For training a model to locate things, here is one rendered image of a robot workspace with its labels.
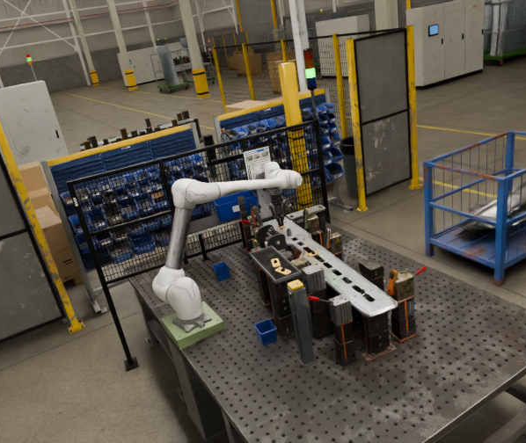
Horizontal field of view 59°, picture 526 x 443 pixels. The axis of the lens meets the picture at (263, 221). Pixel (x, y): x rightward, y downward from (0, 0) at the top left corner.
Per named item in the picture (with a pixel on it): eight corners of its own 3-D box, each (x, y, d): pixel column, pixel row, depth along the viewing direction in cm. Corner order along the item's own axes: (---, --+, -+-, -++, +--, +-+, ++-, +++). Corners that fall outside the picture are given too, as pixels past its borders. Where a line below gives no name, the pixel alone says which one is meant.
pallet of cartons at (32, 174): (68, 244, 631) (41, 170, 590) (3, 265, 601) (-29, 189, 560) (60, 220, 732) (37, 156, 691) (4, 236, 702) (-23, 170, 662)
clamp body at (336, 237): (350, 283, 299) (345, 235, 286) (333, 289, 296) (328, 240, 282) (343, 277, 307) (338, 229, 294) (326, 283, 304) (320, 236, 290)
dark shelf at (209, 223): (294, 206, 356) (293, 201, 355) (179, 240, 330) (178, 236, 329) (281, 198, 375) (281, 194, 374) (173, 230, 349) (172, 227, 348)
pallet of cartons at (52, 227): (85, 282, 518) (54, 194, 478) (7, 314, 480) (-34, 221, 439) (62, 250, 614) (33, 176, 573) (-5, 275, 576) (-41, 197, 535)
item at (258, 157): (275, 182, 368) (269, 144, 356) (249, 190, 362) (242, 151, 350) (274, 181, 370) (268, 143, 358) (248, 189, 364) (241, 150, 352)
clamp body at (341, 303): (361, 361, 232) (354, 300, 218) (341, 369, 229) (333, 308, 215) (350, 351, 240) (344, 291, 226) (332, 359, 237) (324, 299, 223)
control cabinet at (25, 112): (-13, 219, 799) (-77, 71, 705) (-14, 211, 844) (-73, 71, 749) (81, 191, 865) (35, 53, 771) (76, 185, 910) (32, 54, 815)
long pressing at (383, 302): (405, 303, 221) (405, 301, 221) (365, 320, 215) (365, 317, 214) (285, 216, 342) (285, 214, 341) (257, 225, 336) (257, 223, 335)
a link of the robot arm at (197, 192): (219, 181, 270) (205, 177, 280) (193, 187, 259) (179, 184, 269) (221, 203, 274) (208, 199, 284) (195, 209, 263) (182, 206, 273)
